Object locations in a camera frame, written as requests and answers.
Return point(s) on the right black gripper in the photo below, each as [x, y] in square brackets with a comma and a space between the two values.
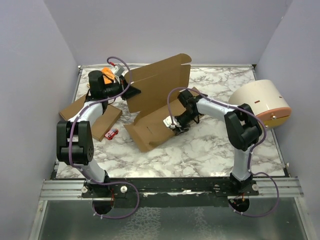
[183, 128]

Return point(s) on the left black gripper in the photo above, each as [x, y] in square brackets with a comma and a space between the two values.
[123, 85]

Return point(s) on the brown cardboard box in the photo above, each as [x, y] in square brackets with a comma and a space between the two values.
[70, 111]
[158, 83]
[105, 122]

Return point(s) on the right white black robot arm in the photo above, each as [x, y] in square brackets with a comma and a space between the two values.
[245, 131]

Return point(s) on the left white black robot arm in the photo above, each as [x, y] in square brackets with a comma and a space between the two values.
[74, 139]

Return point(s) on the folded flat brown cardboard box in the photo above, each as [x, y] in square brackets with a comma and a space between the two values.
[105, 122]

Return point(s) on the orange booklet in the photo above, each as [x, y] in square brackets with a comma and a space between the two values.
[99, 80]

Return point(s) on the small red toy car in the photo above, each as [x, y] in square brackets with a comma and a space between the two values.
[111, 133]

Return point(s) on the cream toy bread bin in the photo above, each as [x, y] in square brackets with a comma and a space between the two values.
[265, 100]

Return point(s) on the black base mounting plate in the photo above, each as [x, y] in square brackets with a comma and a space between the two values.
[172, 192]

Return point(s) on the aluminium rail frame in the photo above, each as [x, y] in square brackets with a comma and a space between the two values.
[202, 151]

